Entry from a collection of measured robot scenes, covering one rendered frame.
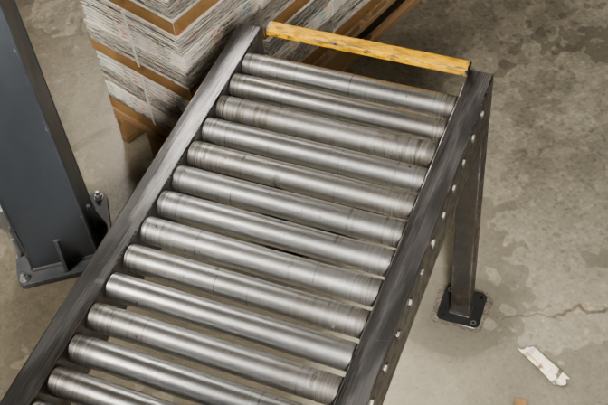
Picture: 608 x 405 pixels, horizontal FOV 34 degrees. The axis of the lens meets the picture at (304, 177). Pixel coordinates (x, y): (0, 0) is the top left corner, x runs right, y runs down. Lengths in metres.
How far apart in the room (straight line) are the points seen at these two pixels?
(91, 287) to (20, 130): 0.76
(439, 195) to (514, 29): 1.59
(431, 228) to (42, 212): 1.22
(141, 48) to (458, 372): 1.14
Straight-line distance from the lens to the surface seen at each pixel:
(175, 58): 2.54
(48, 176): 2.57
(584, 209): 2.85
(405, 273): 1.71
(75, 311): 1.75
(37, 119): 2.43
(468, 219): 2.29
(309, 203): 1.81
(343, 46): 2.06
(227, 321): 1.69
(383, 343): 1.63
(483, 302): 2.64
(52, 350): 1.72
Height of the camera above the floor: 2.20
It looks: 49 degrees down
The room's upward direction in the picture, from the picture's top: 7 degrees counter-clockwise
